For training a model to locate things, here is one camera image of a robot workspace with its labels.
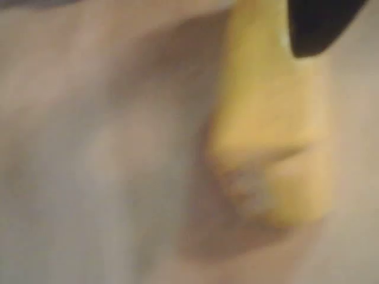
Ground yellow box with red print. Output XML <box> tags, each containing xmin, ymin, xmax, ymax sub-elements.
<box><xmin>207</xmin><ymin>0</ymin><xmax>334</xmax><ymax>228</ymax></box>

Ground white wrinkled table cloth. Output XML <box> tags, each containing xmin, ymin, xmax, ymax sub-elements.
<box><xmin>0</xmin><ymin>0</ymin><xmax>379</xmax><ymax>284</ymax></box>

